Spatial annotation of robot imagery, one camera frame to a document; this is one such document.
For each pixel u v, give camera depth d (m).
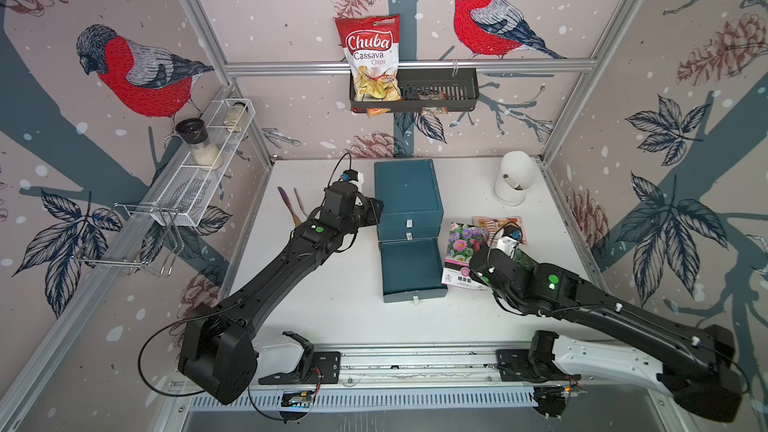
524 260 0.92
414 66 0.95
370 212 0.70
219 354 0.39
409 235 0.86
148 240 0.66
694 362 0.40
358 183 0.73
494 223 1.01
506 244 0.65
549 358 0.62
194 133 0.68
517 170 1.03
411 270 0.89
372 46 0.82
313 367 0.71
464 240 0.79
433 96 0.92
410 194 0.81
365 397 0.78
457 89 0.95
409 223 0.80
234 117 0.86
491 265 0.51
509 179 0.98
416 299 0.81
